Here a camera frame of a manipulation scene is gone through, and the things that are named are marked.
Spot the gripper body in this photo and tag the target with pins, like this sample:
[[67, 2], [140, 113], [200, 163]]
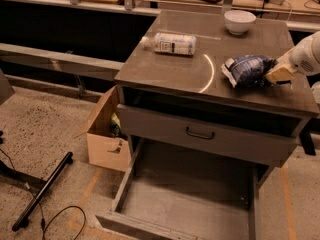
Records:
[[302, 60]]

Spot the blue chip bag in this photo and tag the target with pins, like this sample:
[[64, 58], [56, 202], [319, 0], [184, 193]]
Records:
[[248, 70]]

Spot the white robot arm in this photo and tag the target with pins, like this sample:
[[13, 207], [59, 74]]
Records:
[[304, 58]]

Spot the grey drawer cabinet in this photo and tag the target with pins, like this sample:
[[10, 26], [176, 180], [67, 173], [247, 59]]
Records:
[[195, 87]]

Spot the grey open lower drawer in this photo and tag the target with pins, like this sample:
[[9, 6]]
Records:
[[174, 193]]

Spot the white ceramic bowl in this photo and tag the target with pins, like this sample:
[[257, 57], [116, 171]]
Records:
[[238, 22]]

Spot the clear plastic bottle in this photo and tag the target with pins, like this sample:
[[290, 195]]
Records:
[[168, 43]]

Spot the green item in box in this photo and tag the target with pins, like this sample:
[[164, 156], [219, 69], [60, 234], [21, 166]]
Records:
[[115, 125]]

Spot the cardboard box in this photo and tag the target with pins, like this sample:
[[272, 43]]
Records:
[[104, 148]]

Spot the black metal stand leg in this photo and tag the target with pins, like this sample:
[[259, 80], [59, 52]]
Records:
[[22, 220]]

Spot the grey upper drawer with handle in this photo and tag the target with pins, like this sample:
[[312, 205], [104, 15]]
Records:
[[213, 138]]

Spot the grey metal rail frame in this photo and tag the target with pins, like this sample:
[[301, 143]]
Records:
[[61, 62]]

